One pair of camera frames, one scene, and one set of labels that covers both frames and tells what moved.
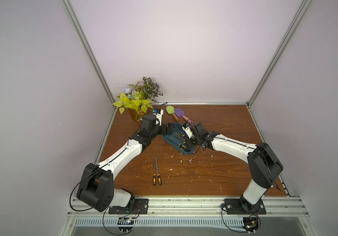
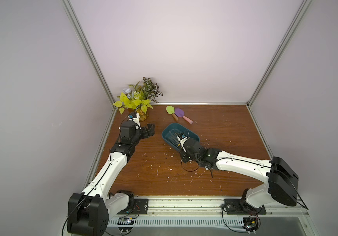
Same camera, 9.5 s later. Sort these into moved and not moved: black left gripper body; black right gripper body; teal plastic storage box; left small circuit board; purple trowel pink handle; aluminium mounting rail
Moved: black left gripper body; black right gripper body
Not moved: teal plastic storage box; aluminium mounting rail; left small circuit board; purple trowel pink handle
